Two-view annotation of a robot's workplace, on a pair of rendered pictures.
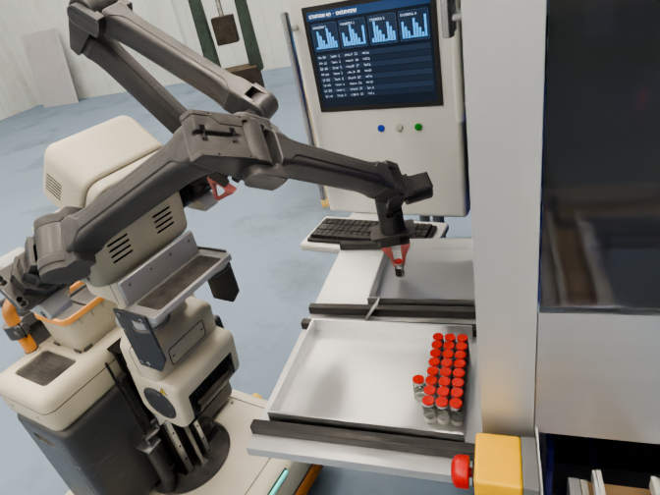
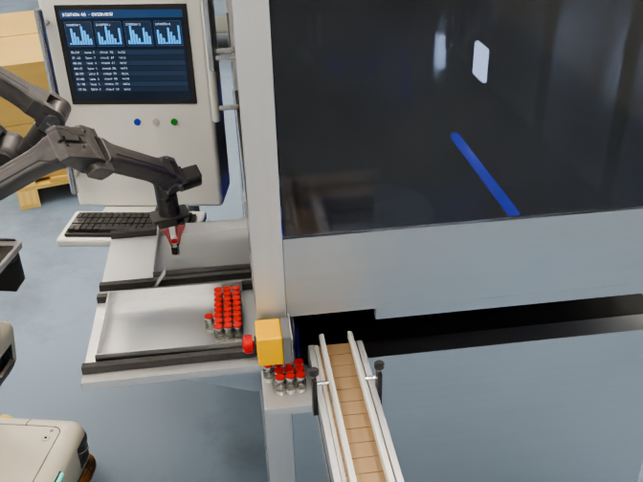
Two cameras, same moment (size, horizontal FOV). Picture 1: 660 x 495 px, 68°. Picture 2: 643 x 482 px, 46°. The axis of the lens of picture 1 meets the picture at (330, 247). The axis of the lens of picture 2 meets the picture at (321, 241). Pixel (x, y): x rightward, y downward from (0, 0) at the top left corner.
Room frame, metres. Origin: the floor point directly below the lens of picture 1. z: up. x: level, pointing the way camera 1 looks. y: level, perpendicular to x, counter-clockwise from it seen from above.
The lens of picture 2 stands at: (-0.82, 0.38, 1.99)
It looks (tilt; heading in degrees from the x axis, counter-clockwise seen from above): 30 degrees down; 331
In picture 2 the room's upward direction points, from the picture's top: 1 degrees counter-clockwise
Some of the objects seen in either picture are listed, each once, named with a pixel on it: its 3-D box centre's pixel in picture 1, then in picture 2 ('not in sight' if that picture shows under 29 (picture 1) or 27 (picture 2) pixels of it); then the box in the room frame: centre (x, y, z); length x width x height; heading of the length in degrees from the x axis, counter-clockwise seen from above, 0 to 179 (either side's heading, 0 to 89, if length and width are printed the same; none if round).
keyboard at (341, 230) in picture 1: (369, 232); (131, 223); (1.38, -0.14, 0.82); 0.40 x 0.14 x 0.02; 58
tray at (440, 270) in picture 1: (448, 271); (216, 247); (0.96, -0.26, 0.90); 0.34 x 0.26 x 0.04; 68
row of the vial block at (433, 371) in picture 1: (434, 374); (218, 314); (0.64, -0.14, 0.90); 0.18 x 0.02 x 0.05; 157
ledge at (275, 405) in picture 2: not in sight; (295, 389); (0.34, -0.18, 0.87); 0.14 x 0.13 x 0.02; 68
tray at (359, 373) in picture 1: (375, 372); (173, 320); (0.68, -0.03, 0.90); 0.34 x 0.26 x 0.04; 67
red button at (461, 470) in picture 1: (467, 471); (251, 343); (0.38, -0.11, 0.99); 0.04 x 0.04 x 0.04; 68
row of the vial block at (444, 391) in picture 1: (447, 375); (228, 313); (0.63, -0.16, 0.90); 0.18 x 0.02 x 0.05; 157
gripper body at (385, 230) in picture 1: (391, 222); (167, 207); (0.99, -0.15, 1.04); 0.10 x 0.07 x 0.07; 82
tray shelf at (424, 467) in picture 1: (410, 326); (191, 290); (0.83, -0.13, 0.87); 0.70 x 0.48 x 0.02; 158
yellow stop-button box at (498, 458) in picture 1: (504, 476); (272, 341); (0.37, -0.15, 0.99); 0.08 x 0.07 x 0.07; 68
